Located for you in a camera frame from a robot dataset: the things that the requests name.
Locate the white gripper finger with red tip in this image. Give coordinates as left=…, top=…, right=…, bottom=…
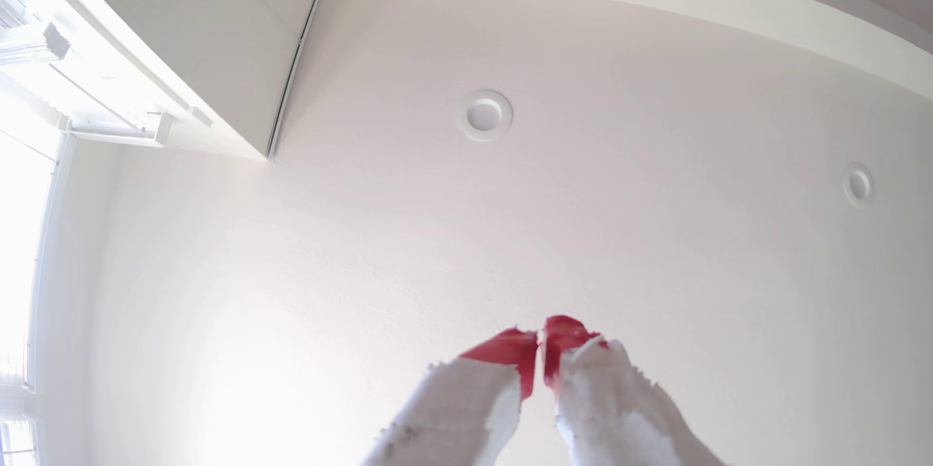
left=543, top=315, right=730, bottom=466
left=361, top=328, right=539, bottom=466

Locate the round recessed ceiling light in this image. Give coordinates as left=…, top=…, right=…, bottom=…
left=843, top=162, right=876, bottom=209
left=458, top=90, right=513, bottom=142

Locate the white window blind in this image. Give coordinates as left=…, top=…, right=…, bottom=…
left=0, top=0, right=71, bottom=68

